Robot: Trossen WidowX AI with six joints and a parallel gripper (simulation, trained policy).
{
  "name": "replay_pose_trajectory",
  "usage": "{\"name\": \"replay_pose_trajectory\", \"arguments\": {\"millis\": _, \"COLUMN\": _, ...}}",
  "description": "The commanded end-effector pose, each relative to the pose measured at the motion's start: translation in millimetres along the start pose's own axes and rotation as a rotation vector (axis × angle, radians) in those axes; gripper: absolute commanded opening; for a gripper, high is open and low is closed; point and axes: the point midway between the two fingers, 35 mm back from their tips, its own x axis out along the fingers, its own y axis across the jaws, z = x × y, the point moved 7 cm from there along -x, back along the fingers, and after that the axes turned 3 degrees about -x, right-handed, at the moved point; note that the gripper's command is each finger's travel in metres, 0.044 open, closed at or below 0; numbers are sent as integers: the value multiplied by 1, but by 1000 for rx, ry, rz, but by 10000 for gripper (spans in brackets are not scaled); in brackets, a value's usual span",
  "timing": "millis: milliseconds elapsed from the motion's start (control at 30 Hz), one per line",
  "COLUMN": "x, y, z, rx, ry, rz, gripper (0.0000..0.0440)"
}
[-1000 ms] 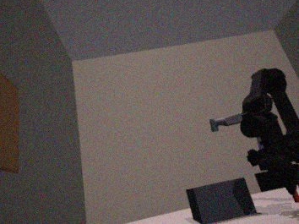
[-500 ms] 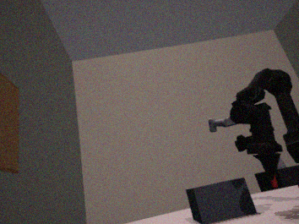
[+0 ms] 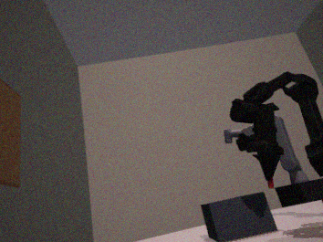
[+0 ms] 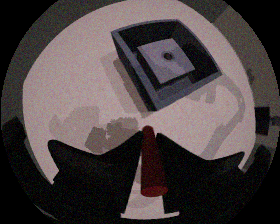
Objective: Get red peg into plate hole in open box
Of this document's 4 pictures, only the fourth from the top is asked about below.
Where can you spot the dark red peg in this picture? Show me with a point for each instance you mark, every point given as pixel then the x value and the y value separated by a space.
pixel 152 176

